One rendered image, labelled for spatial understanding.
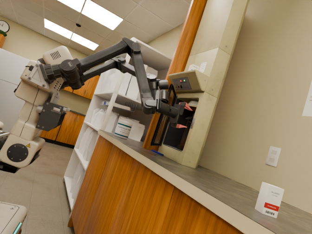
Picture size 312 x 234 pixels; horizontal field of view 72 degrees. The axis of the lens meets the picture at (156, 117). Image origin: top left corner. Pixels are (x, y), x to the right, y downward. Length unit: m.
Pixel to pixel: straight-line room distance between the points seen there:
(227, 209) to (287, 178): 0.79
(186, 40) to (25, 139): 1.30
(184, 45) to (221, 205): 1.34
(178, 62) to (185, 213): 1.19
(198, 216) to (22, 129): 1.04
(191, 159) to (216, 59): 0.64
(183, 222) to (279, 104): 1.02
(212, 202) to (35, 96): 1.11
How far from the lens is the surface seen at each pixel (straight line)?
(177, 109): 1.12
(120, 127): 1.93
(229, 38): 1.55
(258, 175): 1.50
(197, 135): 1.36
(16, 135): 1.41
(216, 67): 1.44
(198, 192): 0.74
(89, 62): 1.25
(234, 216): 0.64
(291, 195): 1.39
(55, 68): 1.25
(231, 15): 1.60
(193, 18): 1.88
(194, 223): 0.79
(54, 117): 1.34
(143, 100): 1.08
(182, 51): 1.75
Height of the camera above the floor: 1.06
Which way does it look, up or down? 5 degrees up
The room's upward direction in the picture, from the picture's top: 19 degrees clockwise
